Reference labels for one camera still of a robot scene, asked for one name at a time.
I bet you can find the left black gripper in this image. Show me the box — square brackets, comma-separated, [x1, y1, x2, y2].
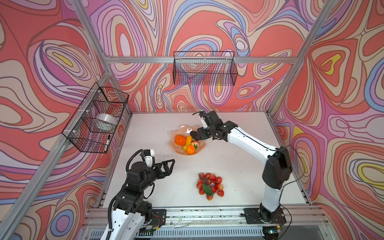
[137, 159, 174, 193]

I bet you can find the yellow orange fake squash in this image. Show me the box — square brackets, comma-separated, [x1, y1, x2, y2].
[183, 136, 194, 152]

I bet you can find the large fake orange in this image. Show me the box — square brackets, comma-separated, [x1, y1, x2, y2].
[175, 135, 187, 146]

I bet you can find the small fake tangerine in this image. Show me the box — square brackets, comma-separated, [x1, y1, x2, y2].
[187, 145, 196, 155]

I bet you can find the dark fake avocado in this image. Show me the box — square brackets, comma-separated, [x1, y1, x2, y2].
[190, 131, 201, 141]

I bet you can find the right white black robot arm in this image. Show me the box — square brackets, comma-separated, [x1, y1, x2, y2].
[190, 111, 293, 224]

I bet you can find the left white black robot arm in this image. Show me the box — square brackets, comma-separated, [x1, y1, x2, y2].
[101, 149, 175, 240]

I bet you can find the pink faceted fruit bowl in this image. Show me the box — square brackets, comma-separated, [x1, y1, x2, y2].
[170, 125, 206, 156]

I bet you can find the red fake grape bunch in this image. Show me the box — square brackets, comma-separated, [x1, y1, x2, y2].
[197, 173, 225, 201]

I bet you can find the silver tape roll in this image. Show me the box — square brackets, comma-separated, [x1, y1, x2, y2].
[96, 113, 118, 125]

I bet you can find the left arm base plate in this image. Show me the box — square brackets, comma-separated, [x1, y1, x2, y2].
[138, 209, 167, 228]

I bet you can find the rear black wire basket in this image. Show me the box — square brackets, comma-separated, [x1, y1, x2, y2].
[173, 50, 238, 86]

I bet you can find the black wire basket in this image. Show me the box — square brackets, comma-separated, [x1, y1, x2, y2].
[62, 83, 129, 154]
[173, 50, 238, 86]

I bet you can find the left black wire basket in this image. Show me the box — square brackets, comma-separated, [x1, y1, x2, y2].
[62, 83, 129, 154]

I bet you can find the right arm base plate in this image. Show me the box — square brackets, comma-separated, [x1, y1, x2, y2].
[241, 207, 287, 226]

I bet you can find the front aluminium rail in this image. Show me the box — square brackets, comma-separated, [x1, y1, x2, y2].
[83, 205, 328, 229]

